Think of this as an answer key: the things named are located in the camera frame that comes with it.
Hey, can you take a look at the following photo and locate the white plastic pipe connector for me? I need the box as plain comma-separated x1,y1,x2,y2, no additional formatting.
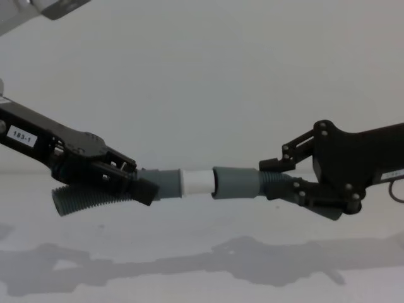
181,169,213,195

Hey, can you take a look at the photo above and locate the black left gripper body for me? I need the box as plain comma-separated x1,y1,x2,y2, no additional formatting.
0,105,109,189

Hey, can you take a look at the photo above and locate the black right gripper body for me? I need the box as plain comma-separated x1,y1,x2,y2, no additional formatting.
311,119,404,216

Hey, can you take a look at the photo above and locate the thin dark gripper cable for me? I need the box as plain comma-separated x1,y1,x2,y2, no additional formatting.
386,179,404,203

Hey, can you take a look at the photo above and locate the white table cloth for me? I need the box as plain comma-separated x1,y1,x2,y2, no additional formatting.
0,170,404,303

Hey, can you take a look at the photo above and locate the grey corrugated hose with cuff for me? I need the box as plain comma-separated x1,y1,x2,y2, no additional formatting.
210,165,299,201
50,168,186,218

